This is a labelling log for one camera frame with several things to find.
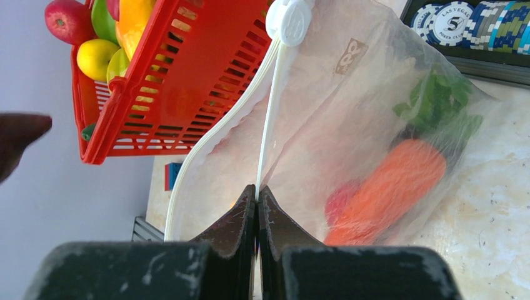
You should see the yellow toy lemon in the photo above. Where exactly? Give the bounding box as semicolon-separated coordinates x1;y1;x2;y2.
76;39;120;82

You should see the orange toy carrot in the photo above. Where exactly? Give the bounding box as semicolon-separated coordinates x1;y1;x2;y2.
324;71;483;246

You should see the red plastic basket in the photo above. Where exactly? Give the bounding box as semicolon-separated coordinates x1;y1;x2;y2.
71;1;271;164

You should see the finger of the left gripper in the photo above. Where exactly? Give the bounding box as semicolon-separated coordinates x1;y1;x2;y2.
1;112;53;183

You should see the yellow orange toy mango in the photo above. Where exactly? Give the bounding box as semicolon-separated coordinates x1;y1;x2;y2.
116;0;156;60

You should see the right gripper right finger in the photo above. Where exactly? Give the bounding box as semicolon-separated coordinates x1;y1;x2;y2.
258;186;323;299

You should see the red blue building block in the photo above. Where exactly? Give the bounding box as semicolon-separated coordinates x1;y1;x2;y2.
164;162;183;191

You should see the red toy apple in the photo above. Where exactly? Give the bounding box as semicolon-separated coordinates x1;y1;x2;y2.
324;179;361;226
44;0;96;46

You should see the poker chips row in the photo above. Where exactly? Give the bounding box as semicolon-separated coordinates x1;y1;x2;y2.
406;1;529;55

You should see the black open case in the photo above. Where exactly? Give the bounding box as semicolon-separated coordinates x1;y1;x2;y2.
401;1;529;86

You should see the clear zip top bag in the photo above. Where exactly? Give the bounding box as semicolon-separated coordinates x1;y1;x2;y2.
164;1;497;244

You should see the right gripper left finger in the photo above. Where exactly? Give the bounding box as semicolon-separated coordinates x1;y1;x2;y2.
191;184;257;299

